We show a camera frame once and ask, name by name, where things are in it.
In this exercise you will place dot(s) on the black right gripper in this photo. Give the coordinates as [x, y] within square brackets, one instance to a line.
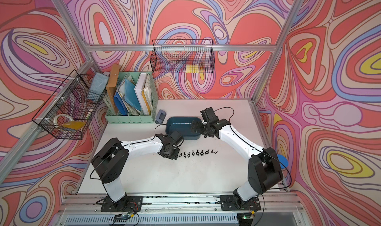
[198, 128]

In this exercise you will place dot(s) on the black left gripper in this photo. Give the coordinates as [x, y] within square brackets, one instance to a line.
[175, 156]

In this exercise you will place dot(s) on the dark teal storage box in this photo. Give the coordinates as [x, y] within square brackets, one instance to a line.
[182, 124]

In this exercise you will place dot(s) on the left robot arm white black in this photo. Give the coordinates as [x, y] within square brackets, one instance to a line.
[111, 159]

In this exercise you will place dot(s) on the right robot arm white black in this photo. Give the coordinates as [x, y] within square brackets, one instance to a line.
[264, 167]

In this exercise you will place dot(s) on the grey blue hole punch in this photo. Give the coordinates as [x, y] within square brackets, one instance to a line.
[160, 117]

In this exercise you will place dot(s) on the green plastic file organizer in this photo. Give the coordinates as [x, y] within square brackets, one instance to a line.
[152, 97]

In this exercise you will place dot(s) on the yellow sticky note pad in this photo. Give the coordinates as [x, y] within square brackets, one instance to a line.
[192, 68]

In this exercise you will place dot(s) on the blue folder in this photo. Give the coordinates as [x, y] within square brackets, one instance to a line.
[126, 99]

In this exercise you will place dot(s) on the white binder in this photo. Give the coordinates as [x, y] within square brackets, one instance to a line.
[139, 90]

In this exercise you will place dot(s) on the clear tube blue cap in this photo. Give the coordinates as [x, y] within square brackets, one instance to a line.
[283, 161]

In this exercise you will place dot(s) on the brown cardboard folder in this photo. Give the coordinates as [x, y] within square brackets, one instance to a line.
[112, 85]

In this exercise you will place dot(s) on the yellow card in basket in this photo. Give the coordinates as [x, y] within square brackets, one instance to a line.
[74, 125]

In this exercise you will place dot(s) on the grey blue sponge pad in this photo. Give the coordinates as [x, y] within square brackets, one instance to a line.
[98, 84]

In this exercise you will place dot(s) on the white tape roll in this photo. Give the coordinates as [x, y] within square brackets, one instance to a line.
[62, 119]

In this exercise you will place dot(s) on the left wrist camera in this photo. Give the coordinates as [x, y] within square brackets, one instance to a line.
[177, 139]

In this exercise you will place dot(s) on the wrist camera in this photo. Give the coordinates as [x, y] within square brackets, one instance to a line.
[177, 139]
[209, 116]

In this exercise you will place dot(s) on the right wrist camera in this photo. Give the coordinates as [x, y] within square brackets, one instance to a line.
[209, 116]

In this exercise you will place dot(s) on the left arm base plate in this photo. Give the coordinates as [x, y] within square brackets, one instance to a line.
[126, 204]

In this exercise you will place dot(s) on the black wire basket back wall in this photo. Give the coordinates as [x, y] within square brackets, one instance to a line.
[172, 55]

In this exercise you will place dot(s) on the black wire basket wall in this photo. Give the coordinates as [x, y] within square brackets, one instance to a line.
[172, 55]
[71, 97]

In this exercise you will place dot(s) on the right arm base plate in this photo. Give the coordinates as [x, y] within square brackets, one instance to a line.
[234, 203]

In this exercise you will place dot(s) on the black wire basket left wall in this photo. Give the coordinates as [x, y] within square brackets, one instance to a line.
[71, 97]

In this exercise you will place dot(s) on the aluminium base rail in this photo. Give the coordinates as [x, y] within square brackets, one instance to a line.
[186, 209]

